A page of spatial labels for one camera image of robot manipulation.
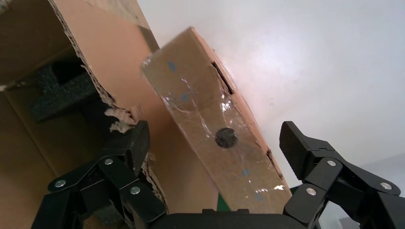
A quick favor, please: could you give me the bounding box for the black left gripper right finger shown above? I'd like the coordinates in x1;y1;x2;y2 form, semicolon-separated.
279;121;405;229

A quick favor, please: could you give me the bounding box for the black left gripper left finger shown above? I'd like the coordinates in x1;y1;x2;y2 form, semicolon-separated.
32;120;167;229

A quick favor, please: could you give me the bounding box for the small taped cardboard box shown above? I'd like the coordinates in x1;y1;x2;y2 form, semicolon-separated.
141;26;293;215

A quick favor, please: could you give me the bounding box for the big open cardboard box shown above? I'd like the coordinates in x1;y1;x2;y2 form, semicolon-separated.
0;0;222;229

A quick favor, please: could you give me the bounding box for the black foam insert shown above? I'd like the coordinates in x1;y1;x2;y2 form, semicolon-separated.
28;58;107;123
92;203;127;226

